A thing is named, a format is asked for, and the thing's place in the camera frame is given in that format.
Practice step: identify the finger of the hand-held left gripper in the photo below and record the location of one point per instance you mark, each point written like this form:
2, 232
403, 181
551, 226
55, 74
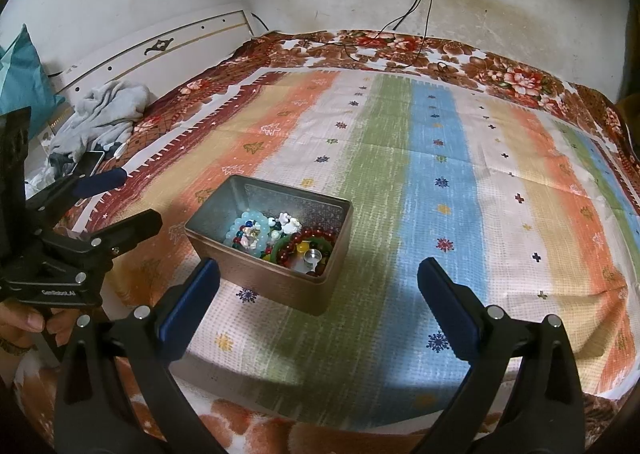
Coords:
100, 181
125, 229

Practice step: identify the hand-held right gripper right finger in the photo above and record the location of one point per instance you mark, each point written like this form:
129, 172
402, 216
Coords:
450, 304

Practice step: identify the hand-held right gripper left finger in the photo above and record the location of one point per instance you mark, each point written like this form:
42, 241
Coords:
190, 299

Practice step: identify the metal tin box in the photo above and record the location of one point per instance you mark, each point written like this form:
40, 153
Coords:
260, 279

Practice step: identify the green jade bangle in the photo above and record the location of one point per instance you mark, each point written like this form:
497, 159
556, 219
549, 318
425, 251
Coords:
277, 249

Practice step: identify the person's left hand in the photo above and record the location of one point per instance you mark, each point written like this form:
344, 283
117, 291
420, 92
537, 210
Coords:
20, 324

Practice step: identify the smartphone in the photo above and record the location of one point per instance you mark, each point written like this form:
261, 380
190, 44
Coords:
86, 163

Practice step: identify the grey crumpled cloth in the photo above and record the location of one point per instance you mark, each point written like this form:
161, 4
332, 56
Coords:
105, 114

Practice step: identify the striped patterned cloth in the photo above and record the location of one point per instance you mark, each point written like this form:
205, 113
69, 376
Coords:
450, 184

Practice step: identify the teal pillow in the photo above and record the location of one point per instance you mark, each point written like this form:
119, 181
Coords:
22, 79

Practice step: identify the white bed headboard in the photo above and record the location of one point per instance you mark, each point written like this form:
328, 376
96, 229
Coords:
150, 46

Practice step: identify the mustard yellow garment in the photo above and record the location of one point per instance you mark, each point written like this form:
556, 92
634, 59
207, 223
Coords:
629, 119

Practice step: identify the striped colourful tablecloth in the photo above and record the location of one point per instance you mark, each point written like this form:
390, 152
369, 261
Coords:
400, 46

